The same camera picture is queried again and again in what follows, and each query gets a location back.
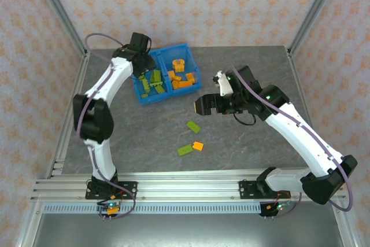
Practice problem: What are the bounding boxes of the wide aluminium mounting rail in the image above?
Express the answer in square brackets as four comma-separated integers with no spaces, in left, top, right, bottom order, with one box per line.
[30,171,350,203]

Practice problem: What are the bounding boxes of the aluminium frame post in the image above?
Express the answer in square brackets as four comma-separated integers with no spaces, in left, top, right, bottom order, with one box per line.
[287,0,345,57]
[31,0,91,58]

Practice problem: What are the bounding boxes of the long purple cable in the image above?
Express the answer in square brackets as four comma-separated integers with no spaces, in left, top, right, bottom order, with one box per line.
[76,32,130,184]
[231,66,355,212]

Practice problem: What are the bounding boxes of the blue plastic bin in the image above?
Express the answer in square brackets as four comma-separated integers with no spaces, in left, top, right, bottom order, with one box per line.
[159,43,202,99]
[131,49,174,106]

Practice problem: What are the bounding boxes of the short purple cable loop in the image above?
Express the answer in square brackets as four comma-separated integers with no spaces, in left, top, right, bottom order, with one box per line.
[270,190,303,219]
[98,191,137,220]

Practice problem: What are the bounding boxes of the short aluminium frame leg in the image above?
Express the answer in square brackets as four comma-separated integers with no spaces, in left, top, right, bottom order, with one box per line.
[331,199,357,247]
[16,200,44,247]

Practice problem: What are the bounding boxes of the aluminium side rail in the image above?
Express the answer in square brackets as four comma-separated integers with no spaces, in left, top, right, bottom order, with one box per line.
[286,47,347,190]
[46,50,91,179]

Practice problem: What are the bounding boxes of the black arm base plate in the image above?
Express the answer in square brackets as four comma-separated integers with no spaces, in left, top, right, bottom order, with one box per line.
[85,181,138,201]
[239,180,290,201]

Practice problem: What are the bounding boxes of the slotted grey cable duct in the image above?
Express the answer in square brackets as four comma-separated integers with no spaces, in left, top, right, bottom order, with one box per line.
[43,202,262,215]

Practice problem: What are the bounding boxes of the grey metal shelf panel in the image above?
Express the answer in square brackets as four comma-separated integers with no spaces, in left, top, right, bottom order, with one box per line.
[31,213,343,247]

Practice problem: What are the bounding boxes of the green two-by-four lego brick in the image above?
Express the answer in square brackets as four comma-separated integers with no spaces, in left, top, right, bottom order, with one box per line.
[186,120,202,134]

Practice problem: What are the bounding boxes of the small circuit board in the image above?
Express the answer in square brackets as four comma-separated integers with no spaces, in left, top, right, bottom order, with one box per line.
[97,200,121,216]
[265,200,293,215]

